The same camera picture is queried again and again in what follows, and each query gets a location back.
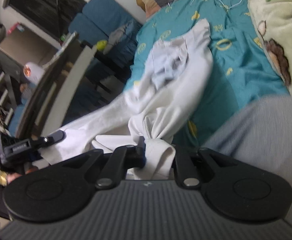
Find teal patterned bed sheet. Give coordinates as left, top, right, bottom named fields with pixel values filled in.
left=124, top=0, right=290, bottom=151

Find wooden chair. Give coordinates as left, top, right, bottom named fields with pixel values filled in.
left=15, top=32, right=97, bottom=139

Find green fleece blanket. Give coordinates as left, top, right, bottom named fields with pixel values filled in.
left=248, top=0, right=292, bottom=95

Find white garment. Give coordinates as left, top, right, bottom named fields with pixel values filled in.
left=40, top=19, right=213, bottom=180

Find grey-blue trousers leg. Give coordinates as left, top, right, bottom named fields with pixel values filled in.
left=203, top=96, right=292, bottom=225

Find blue sofa cushions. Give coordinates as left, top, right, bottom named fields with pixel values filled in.
left=68, top=0, right=142, bottom=68

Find left hand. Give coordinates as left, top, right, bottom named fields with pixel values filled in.
left=6, top=166, right=39, bottom=185

